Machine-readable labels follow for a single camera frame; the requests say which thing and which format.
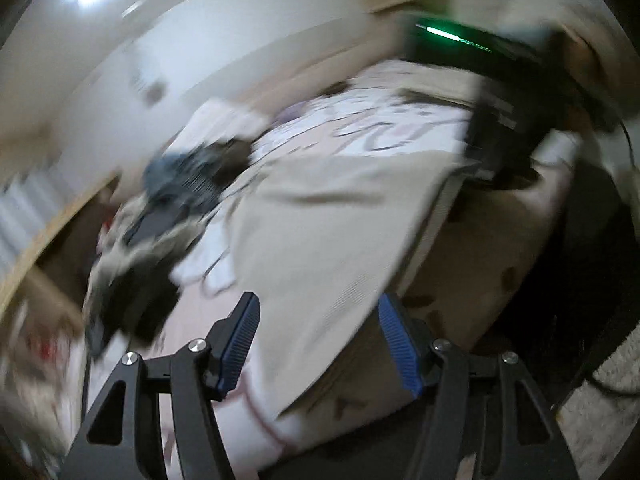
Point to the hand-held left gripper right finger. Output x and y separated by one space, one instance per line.
400 345

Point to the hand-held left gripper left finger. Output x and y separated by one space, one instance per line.
240 345

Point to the beige knit garment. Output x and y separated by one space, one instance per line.
320 240

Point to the pink printed blanket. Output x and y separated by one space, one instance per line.
380 125

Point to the dark grey garment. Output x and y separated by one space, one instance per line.
150 225

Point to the beige jacket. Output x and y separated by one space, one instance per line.
112 260

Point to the dark brown garment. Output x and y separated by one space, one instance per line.
232 160

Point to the blue-grey garment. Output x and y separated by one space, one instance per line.
175 170

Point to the red and white plush toy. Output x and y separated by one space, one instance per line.
47 347

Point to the lilac cloth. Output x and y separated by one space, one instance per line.
291 111

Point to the white fluffy pillow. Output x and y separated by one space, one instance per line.
220 120

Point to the white wall device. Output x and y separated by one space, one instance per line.
132 10

